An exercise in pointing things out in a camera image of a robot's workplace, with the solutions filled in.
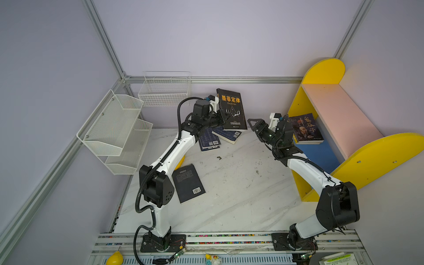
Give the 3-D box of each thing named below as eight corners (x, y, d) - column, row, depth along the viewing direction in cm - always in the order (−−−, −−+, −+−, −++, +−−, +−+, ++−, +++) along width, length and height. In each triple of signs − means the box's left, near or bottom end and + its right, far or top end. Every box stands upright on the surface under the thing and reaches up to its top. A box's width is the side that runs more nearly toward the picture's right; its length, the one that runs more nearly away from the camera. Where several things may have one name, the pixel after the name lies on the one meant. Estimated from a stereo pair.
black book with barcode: (180, 204, 87) (179, 202, 86) (170, 173, 99) (169, 171, 97) (205, 192, 92) (205, 190, 90) (193, 164, 103) (192, 162, 101)
